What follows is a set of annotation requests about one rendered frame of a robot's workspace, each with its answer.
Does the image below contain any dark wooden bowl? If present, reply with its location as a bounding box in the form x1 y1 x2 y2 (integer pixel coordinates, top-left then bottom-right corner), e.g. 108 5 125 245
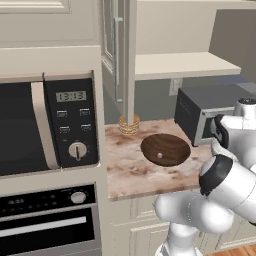
140 133 192 168

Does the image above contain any woven tan basket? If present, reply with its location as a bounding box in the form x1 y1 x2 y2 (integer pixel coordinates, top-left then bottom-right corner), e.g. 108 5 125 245
118 114 140 137

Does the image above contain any microwave dial knob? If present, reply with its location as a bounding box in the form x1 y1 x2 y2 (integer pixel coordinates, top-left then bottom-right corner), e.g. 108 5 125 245
68 141 89 161

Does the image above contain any open cream cupboard door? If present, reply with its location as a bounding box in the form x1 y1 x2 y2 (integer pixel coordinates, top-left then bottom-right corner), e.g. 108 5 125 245
100 0 138 126

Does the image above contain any grey toaster oven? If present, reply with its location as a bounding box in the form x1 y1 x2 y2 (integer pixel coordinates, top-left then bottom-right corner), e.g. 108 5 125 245
173 83 256 148

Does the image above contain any built-in microwave oven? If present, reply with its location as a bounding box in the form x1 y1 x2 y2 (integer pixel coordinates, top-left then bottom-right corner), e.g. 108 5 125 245
0 71 101 179

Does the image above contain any cream cupboard shelf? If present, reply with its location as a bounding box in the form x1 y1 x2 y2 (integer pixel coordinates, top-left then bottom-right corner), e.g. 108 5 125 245
134 51 242 82

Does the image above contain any oven knob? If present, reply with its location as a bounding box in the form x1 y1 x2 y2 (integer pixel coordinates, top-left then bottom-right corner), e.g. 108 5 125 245
70 191 87 205

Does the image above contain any cream base cupboard run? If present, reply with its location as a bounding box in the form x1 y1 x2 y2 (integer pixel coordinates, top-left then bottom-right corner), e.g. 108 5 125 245
109 189 256 256

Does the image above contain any cream upper cupboard door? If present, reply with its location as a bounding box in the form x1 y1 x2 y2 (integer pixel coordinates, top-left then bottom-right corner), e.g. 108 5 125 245
0 0 72 15

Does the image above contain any silver cupboard door handle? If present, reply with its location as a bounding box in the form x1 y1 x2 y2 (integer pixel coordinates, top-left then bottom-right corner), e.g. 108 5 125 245
113 16 124 103

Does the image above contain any microwave door handle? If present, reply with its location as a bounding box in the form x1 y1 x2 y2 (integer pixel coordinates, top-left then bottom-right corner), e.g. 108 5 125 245
30 81 61 171

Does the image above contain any oven door handle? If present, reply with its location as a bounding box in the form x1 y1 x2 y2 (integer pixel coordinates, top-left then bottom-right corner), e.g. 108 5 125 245
0 216 88 238

